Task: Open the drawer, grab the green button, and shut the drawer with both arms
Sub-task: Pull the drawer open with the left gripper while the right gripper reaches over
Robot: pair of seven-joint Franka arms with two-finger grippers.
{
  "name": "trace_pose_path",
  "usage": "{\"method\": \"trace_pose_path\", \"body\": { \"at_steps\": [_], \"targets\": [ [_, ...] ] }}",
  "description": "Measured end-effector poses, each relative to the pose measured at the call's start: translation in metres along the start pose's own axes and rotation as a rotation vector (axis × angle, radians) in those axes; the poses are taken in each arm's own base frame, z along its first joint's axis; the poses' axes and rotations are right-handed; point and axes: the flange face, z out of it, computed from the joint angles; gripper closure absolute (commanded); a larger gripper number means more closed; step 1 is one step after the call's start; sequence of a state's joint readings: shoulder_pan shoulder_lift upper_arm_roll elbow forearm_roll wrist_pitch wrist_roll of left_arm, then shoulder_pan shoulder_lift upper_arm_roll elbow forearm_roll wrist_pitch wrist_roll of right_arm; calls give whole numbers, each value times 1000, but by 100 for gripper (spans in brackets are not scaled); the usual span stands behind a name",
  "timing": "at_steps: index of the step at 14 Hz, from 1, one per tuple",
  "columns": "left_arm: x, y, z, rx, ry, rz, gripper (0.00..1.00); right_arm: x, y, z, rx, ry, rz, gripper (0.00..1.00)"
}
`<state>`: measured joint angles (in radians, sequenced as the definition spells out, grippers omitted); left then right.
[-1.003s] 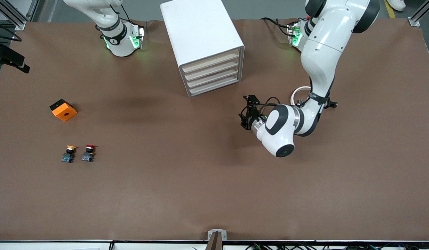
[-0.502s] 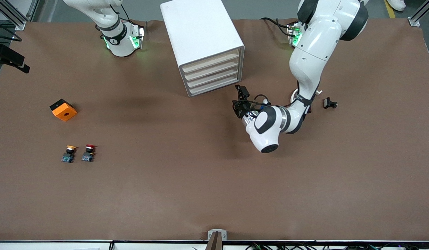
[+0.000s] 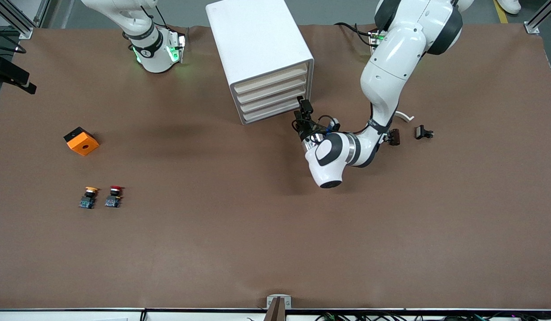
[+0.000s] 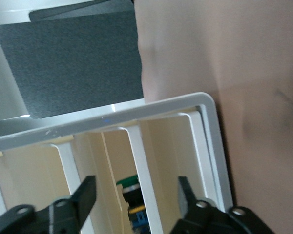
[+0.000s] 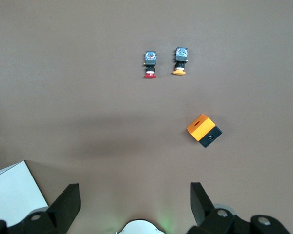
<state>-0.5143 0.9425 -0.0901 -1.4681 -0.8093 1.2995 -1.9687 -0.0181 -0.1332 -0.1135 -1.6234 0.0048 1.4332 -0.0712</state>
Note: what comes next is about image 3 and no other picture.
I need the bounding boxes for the orange and black button box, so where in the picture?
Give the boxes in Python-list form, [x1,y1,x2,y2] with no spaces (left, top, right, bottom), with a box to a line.
[63,127,100,156]

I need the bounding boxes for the yellow push button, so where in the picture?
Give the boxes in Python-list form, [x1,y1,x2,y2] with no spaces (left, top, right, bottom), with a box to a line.
[78,186,100,210]

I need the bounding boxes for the red push button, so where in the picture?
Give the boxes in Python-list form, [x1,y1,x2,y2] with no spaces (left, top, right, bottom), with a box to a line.
[104,185,124,208]

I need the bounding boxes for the brown table mat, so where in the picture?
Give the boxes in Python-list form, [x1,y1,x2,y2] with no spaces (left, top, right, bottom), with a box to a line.
[0,25,551,310]

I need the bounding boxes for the aluminium frame post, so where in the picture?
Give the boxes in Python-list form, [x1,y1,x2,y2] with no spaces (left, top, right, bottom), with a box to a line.
[524,0,551,35]
[0,0,51,40]

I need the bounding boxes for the black base cable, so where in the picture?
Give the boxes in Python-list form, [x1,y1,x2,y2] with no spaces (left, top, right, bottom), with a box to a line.
[334,21,375,47]

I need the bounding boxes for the grey camera bracket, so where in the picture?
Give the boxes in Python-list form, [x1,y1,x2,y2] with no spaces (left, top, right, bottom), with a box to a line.
[266,294,292,310]

